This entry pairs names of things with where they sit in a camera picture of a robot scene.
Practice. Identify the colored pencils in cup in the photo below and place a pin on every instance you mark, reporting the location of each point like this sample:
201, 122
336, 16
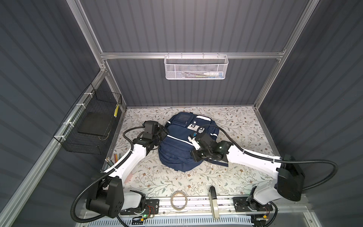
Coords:
112, 159

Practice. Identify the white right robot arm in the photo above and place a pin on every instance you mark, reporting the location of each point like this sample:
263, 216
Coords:
287, 176

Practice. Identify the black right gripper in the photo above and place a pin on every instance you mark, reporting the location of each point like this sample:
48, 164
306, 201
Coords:
197, 141

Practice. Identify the clear tape roll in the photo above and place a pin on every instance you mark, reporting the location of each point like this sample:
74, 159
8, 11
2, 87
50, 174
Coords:
179, 200

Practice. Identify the yellow tag on black basket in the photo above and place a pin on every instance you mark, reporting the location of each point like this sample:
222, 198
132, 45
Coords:
116, 111

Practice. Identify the black wire mesh basket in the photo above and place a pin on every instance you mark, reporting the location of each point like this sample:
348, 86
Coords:
91, 126

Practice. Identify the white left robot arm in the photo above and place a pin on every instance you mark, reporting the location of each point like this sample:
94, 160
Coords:
106, 195

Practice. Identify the floral table mat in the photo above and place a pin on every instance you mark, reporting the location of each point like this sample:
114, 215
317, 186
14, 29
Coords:
154, 179

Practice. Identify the navy blue backpack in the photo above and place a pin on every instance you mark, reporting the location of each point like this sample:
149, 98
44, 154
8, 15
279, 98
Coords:
175, 151

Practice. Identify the black beige box cutter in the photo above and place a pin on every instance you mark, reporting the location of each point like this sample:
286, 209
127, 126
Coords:
213, 202

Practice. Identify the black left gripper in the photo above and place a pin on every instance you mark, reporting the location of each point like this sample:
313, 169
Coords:
160, 133

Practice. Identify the white wire mesh basket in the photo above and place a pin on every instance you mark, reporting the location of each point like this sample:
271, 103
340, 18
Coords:
175, 64

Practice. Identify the markers in white basket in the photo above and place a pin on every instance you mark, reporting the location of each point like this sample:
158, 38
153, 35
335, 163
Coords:
201, 75

